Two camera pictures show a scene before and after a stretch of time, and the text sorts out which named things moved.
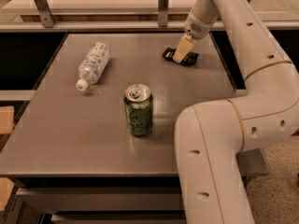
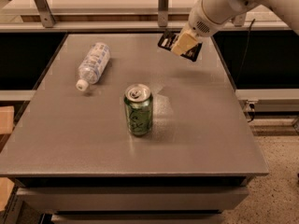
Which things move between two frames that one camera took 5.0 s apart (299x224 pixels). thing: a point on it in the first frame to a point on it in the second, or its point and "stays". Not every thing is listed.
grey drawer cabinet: x=99 y=200 stays
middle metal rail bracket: x=163 y=5 stays
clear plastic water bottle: x=93 y=65 stays
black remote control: x=190 y=60 to x=168 y=39
